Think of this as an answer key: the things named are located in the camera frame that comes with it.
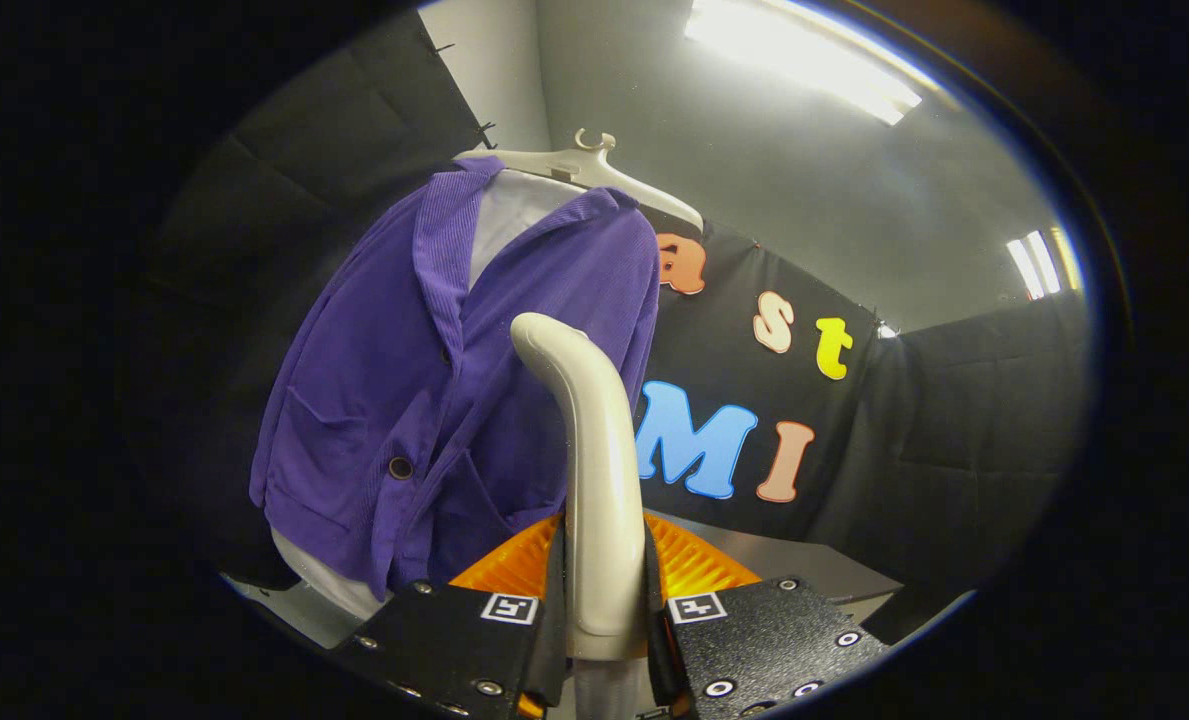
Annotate large ceiling light panel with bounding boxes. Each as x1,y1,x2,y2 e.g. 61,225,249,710
684,0,925,128

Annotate purple corduroy jacket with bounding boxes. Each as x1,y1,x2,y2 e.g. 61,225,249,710
249,155,662,603

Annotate grey cabinet with dark top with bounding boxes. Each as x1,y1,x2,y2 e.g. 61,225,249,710
644,508,905,626

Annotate white garment steamer head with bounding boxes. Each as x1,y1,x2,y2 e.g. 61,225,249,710
510,312,648,663

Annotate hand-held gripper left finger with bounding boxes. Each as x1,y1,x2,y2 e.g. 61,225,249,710
329,512,567,720

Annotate white garment steamer hose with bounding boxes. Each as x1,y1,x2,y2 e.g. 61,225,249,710
574,655,650,720

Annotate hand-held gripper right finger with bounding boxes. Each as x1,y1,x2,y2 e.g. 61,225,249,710
642,512,892,720

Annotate white clothes hanger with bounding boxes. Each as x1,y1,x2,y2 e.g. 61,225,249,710
454,128,705,233

